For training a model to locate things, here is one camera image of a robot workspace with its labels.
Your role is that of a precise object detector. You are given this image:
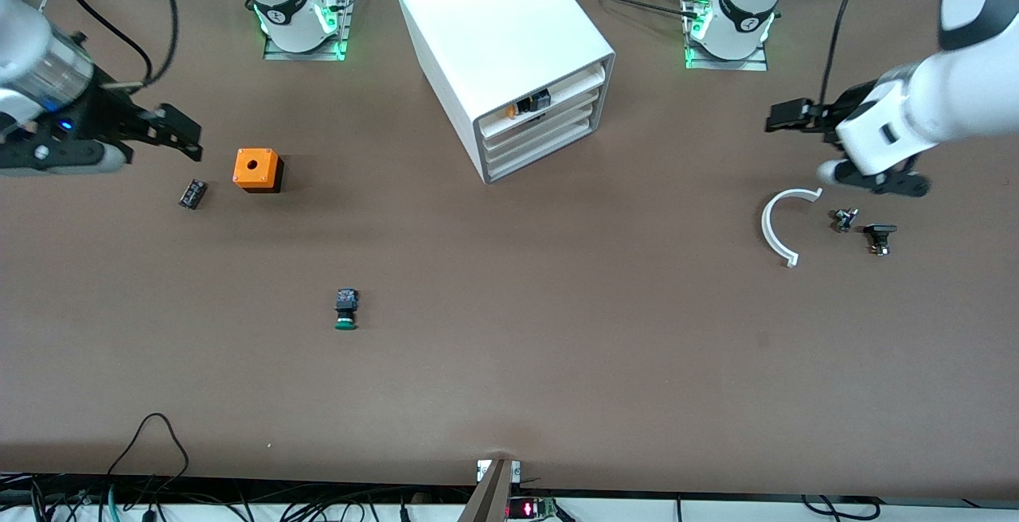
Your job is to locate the white plastic drawer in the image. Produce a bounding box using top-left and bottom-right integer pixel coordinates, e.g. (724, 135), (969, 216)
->
(476, 64), (609, 139)
(481, 104), (599, 165)

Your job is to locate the white drawer cabinet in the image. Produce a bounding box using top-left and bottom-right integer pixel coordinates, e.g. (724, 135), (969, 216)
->
(392, 0), (616, 185)

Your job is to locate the orange box with hole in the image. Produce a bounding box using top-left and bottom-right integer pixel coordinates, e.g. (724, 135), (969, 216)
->
(232, 148), (285, 194)

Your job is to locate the white curved plastic arc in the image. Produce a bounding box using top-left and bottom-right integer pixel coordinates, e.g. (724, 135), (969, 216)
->
(761, 187), (824, 268)

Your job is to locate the device with red display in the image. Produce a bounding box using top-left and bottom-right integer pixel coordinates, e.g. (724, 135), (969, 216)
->
(507, 497), (558, 520)

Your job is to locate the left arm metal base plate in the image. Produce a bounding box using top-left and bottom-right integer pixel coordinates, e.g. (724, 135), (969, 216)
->
(683, 0), (770, 72)

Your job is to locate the small black switch part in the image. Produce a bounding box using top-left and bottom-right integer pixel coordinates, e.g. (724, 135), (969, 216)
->
(864, 224), (899, 257)

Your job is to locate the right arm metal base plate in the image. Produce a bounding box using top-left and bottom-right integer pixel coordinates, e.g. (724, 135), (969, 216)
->
(263, 0), (357, 62)

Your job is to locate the black looped cable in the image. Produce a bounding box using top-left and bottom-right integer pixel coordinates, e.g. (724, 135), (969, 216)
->
(107, 413), (190, 491)

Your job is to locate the black cable bundle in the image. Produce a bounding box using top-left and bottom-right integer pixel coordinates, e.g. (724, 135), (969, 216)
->
(0, 470), (478, 522)

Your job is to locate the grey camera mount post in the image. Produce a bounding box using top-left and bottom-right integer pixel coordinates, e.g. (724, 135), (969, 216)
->
(458, 458), (522, 522)

